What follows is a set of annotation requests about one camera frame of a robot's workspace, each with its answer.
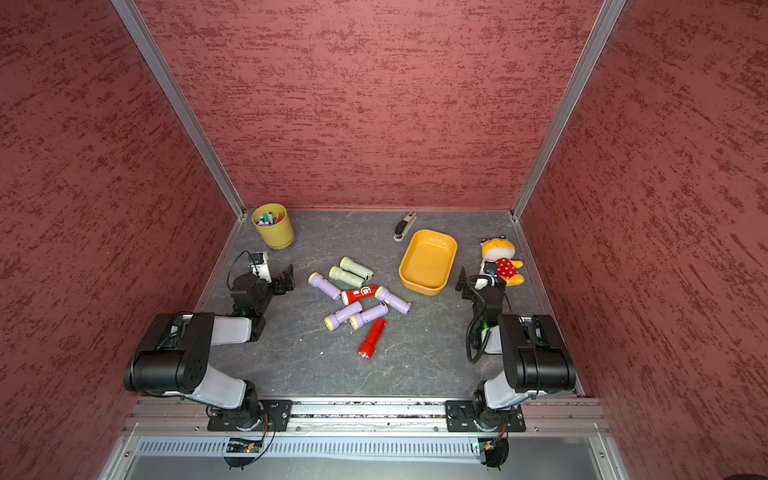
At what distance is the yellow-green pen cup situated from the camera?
39.3 inches

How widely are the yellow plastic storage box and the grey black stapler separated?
32 millimetres

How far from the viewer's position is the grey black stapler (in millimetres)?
1120

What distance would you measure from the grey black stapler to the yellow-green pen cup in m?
0.40
